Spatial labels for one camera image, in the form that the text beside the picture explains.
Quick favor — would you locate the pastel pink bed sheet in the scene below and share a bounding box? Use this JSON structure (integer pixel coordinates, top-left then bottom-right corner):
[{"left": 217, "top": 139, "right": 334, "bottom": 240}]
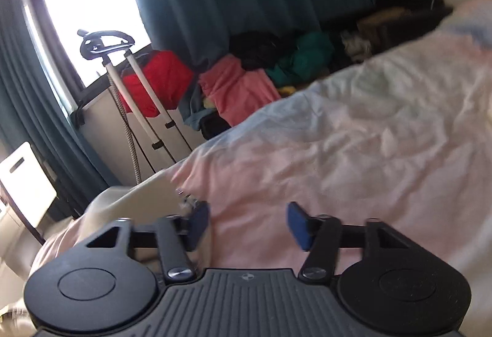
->
[{"left": 33, "top": 0, "right": 491, "bottom": 336}]

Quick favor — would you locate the green garment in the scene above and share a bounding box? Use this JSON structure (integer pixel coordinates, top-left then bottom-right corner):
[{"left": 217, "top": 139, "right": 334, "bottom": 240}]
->
[{"left": 265, "top": 32, "right": 334, "bottom": 88}]

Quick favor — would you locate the cream white zip jacket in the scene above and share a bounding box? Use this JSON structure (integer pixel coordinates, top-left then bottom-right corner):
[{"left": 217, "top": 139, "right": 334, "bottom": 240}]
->
[{"left": 83, "top": 170, "right": 197, "bottom": 224}]

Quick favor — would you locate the pink garment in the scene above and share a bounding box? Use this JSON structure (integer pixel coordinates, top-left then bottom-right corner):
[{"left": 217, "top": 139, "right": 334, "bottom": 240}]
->
[{"left": 198, "top": 54, "right": 282, "bottom": 126}]

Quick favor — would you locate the black sofa chair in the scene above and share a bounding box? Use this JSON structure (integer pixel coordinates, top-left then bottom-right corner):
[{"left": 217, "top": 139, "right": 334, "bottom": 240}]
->
[{"left": 321, "top": 0, "right": 454, "bottom": 72}]

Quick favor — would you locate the red bag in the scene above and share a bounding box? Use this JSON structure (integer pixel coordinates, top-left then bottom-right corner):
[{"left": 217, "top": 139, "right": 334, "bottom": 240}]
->
[{"left": 121, "top": 51, "right": 193, "bottom": 118}]

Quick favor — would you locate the window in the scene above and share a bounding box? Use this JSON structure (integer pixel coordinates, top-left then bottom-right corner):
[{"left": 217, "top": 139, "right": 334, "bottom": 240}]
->
[{"left": 32, "top": 0, "right": 150, "bottom": 94}]

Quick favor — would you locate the teal curtain left of window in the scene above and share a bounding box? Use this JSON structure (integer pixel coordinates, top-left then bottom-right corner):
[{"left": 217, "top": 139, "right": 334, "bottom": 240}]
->
[{"left": 1, "top": 0, "right": 119, "bottom": 217}]

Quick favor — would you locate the black garment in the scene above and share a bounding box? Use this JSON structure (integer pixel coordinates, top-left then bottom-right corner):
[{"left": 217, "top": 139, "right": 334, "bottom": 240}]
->
[{"left": 228, "top": 30, "right": 301, "bottom": 71}]

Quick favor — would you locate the white chair with black frame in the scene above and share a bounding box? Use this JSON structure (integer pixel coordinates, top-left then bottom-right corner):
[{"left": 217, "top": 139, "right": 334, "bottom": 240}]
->
[{"left": 1, "top": 142, "right": 57, "bottom": 250}]

